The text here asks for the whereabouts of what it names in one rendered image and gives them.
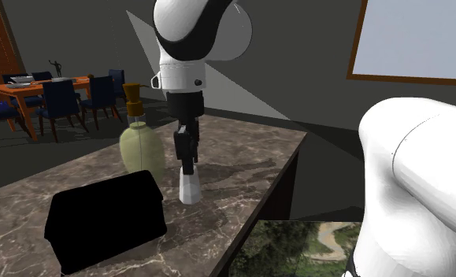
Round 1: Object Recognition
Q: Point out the forest-patterned robot stand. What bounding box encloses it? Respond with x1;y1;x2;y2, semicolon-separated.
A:
227;220;364;277

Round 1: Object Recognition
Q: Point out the orange dining table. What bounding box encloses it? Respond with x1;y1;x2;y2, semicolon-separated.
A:
0;59;94;142

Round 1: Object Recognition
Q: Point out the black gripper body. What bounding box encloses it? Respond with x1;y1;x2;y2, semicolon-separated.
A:
165;90;206;120

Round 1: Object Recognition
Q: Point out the black house-shaped box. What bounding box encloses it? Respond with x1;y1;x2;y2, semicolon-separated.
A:
43;169;169;276

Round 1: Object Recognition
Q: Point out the small white bottle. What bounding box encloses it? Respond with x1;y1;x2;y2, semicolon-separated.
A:
178;165;202;205

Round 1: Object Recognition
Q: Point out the green soap dispenser brown pump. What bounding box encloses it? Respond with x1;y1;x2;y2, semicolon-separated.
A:
118;82;167;182

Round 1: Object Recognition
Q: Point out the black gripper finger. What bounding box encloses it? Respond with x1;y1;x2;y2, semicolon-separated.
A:
173;116;201;175

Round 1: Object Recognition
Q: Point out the brown-framed window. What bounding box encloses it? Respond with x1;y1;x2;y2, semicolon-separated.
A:
345;0;456;87

